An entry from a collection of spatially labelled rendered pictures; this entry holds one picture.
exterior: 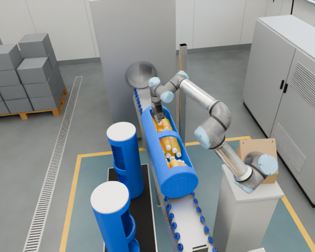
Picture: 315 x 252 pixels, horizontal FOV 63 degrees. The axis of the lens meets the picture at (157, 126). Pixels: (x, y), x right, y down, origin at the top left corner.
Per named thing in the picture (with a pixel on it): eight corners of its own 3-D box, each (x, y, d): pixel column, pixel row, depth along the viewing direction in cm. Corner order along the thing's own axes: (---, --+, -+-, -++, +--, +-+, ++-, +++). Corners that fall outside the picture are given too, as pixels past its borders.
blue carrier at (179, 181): (169, 125, 263) (169, 101, 245) (197, 194, 196) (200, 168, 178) (142, 129, 259) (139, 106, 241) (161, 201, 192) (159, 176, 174)
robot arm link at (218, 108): (240, 108, 131) (178, 65, 158) (225, 124, 130) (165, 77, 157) (242, 119, 140) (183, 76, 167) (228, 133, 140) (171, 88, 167)
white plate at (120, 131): (116, 119, 261) (116, 120, 261) (100, 136, 241) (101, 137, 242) (140, 125, 251) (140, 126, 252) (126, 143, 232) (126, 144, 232)
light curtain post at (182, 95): (183, 168, 341) (185, 43, 235) (184, 172, 337) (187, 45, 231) (178, 169, 341) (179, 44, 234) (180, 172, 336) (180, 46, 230)
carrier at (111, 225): (114, 274, 229) (144, 260, 237) (94, 220, 174) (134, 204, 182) (106, 245, 250) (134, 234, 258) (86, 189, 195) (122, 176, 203)
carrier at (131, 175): (127, 176, 316) (114, 194, 296) (116, 120, 262) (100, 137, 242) (147, 183, 306) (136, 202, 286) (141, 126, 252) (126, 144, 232)
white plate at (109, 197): (94, 218, 174) (95, 219, 175) (133, 203, 182) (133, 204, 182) (87, 188, 194) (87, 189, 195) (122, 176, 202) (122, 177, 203)
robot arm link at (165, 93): (175, 86, 153) (165, 78, 160) (162, 99, 153) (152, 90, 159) (180, 94, 159) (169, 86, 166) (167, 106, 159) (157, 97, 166)
